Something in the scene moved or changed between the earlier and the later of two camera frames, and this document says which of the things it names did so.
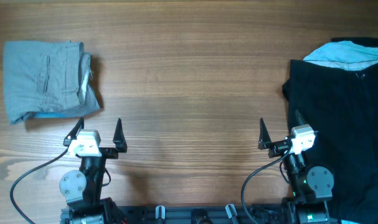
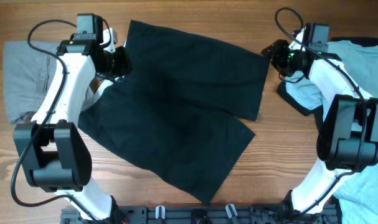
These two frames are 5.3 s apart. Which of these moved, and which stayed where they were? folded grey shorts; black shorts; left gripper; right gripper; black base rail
Moved: right gripper; black shorts; left gripper
Stayed: black base rail; folded grey shorts
